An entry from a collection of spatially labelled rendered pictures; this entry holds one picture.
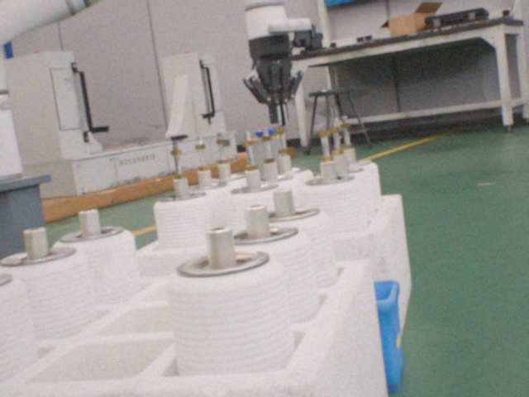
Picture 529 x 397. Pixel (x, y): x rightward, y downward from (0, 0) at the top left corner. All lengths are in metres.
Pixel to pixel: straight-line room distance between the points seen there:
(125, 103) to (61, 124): 3.97
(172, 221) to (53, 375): 0.51
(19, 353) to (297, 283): 0.25
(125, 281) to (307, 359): 0.36
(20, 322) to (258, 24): 0.81
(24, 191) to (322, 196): 0.71
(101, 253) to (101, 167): 3.12
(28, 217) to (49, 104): 2.35
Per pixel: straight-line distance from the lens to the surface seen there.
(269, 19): 1.36
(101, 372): 0.74
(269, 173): 1.27
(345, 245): 1.07
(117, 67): 7.89
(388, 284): 1.04
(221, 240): 0.60
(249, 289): 0.57
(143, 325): 0.84
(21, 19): 1.60
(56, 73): 3.94
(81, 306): 0.79
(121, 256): 0.89
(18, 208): 1.59
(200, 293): 0.57
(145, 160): 4.26
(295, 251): 0.69
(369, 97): 6.46
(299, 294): 0.70
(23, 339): 0.70
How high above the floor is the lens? 0.37
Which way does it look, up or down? 6 degrees down
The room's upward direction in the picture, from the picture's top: 8 degrees counter-clockwise
